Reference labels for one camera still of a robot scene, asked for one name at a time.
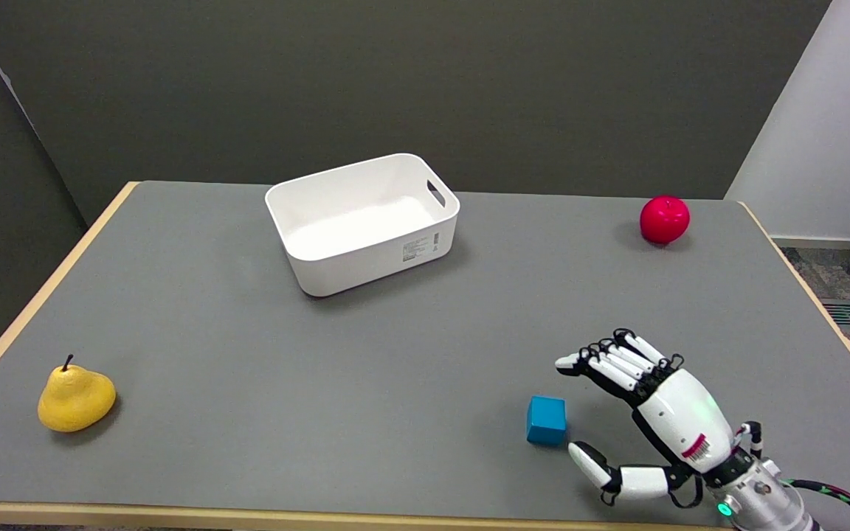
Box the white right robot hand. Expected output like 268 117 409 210
556 328 749 510

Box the yellow pear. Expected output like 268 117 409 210
37 355 117 434

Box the blue cube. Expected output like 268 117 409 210
526 395 568 446

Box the white plastic storage bin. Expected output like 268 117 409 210
265 153 461 298

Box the red apple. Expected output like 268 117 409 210
640 195 691 246

